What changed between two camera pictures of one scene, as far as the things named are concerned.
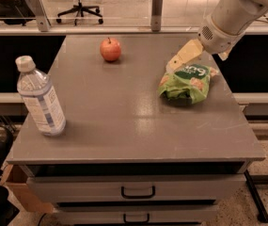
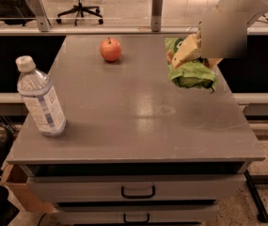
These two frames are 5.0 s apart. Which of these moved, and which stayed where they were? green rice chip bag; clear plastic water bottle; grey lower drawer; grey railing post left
Moved: green rice chip bag
Stayed: clear plastic water bottle; grey lower drawer; grey railing post left
